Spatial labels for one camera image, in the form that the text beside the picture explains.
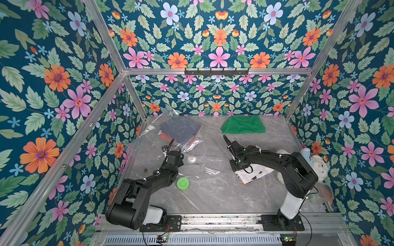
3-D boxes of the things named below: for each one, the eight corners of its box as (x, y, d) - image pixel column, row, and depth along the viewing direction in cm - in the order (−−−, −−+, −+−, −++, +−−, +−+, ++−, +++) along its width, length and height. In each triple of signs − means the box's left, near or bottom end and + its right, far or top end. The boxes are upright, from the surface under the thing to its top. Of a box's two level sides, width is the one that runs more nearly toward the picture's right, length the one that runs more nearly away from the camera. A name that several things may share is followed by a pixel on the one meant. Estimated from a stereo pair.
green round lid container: (177, 189, 85) (176, 187, 82) (178, 179, 89) (177, 177, 86) (188, 189, 85) (187, 187, 82) (189, 179, 89) (188, 177, 86)
